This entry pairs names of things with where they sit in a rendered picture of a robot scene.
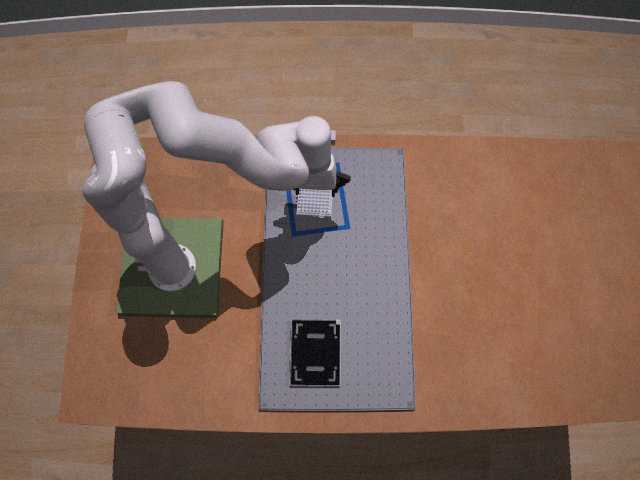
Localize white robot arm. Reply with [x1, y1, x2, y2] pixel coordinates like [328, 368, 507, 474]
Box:
[82, 81, 336, 292]

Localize blue tape corner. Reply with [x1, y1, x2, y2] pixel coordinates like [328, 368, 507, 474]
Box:
[286, 186, 350, 237]

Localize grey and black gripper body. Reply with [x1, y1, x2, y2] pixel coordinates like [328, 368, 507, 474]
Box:
[298, 154, 337, 190]

